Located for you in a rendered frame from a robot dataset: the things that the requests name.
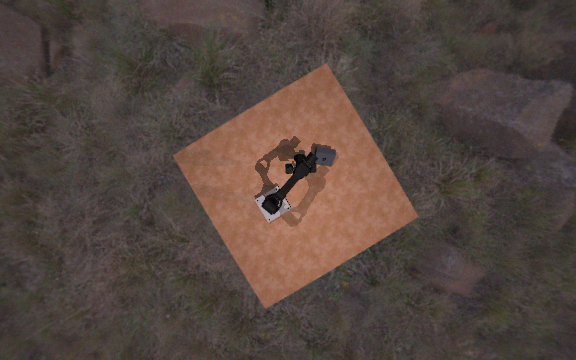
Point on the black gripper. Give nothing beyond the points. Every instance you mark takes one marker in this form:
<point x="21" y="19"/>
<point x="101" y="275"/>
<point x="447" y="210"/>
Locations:
<point x="289" y="168"/>

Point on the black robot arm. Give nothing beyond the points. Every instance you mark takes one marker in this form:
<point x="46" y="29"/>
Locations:
<point x="303" y="167"/>

